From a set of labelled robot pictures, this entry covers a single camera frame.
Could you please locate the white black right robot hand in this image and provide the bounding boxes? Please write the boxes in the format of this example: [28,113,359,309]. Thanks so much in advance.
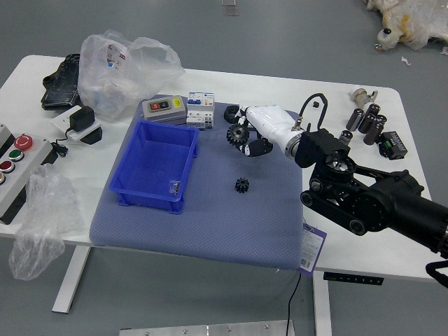
[223,104,301,158]

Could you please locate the big black gear nut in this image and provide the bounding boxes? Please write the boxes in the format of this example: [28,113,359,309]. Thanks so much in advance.
[226,125,251,148]

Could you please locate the small black gear nut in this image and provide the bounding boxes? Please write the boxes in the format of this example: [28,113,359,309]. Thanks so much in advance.
[233,177,251,196]

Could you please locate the blue plastic box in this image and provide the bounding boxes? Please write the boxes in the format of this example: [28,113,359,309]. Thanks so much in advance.
[108,120,201,216]

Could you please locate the grey control button box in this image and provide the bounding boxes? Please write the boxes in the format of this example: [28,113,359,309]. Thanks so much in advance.
[0,122,54,225]

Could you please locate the white circuit breaker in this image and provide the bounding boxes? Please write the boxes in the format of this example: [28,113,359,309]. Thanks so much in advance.
[185,91,216,132]

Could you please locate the silver metal connector fitting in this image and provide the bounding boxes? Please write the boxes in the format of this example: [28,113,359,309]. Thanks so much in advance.
[349,87,380,106]

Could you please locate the blue-grey padded mat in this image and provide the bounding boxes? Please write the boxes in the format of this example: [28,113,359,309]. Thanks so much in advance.
[88,93,306,272]

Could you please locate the clear floor fixture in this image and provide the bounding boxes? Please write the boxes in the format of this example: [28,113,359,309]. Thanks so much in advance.
[220,0,241,17]

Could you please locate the black green terminal module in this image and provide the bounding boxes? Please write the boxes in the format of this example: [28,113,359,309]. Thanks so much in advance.
[377,130,409,162]

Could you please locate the purple label tag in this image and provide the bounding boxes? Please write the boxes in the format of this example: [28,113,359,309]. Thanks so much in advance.
[298,223,328,278]

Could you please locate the large clear plastic bag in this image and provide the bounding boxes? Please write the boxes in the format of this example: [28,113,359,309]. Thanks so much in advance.
[76,29,187,123]

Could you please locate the plastic-wrapped yellow white object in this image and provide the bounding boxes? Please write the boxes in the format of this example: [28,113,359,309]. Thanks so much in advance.
[365,0,448,52]

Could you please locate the black socket base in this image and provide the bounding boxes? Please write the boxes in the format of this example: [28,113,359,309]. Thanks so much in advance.
[80,127,104,146]

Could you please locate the black table control panel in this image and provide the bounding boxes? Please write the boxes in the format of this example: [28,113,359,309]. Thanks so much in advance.
[323,272,385,286]

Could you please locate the black power adapter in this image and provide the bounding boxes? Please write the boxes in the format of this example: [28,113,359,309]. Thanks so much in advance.
[69,105,97,134]

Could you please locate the white table leg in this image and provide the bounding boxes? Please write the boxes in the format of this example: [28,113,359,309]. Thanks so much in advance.
[52,244,92,314]
[311,270,333,336]

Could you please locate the white socket plate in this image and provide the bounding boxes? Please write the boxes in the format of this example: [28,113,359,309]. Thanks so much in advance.
[51,111,103,144]

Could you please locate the silver metal plate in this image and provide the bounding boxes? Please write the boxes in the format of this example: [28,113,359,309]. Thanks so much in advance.
[118,322,296,336]

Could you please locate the crumpled clear plastic bag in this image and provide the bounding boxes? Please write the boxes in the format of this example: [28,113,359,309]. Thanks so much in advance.
[8,164,85,281]

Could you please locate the grey push-button switch box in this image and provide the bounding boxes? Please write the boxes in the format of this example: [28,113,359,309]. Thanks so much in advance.
[141,97,188,125]

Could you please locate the black cable under table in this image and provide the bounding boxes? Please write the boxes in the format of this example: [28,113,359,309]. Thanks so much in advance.
[286,270,303,336]

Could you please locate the black adapter cord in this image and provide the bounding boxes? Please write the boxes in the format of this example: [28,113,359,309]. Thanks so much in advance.
[48,130,71,159]

